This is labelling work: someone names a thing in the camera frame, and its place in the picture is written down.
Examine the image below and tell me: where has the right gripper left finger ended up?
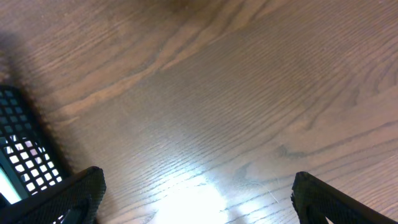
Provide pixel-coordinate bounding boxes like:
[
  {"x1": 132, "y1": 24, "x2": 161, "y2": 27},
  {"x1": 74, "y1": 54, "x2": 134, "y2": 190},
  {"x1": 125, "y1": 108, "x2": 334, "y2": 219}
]
[{"x1": 1, "y1": 166, "x2": 106, "y2": 223}]

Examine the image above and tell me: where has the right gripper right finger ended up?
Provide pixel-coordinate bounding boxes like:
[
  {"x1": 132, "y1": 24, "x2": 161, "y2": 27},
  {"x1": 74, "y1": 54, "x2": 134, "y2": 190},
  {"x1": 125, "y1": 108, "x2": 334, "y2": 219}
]
[{"x1": 290, "y1": 171, "x2": 397, "y2": 224}]

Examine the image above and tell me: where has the black plastic basket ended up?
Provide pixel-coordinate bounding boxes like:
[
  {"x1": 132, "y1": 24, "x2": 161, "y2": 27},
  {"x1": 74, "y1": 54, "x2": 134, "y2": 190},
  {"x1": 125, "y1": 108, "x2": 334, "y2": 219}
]
[{"x1": 1, "y1": 85, "x2": 70, "y2": 204}]

